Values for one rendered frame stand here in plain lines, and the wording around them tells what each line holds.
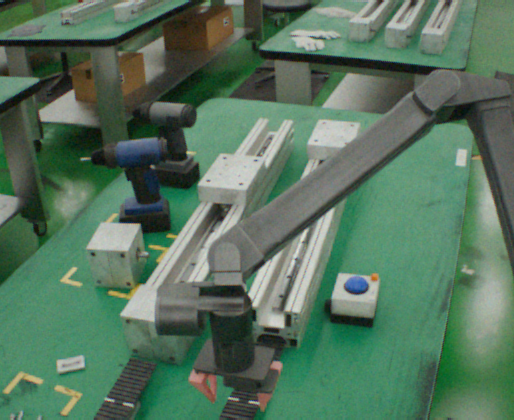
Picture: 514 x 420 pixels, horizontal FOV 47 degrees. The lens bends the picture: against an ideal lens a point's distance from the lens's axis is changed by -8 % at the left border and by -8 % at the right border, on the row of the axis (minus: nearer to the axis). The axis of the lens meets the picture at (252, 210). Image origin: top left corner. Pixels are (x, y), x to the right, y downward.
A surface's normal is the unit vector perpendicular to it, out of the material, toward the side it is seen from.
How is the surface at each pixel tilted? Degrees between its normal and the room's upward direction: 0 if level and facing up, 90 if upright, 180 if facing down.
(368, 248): 0
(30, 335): 0
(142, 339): 90
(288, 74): 90
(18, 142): 90
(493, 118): 59
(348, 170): 48
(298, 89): 90
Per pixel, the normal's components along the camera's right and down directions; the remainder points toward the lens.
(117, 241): -0.04, -0.86
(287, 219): 0.07, -0.26
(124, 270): -0.12, 0.51
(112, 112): -0.35, 0.49
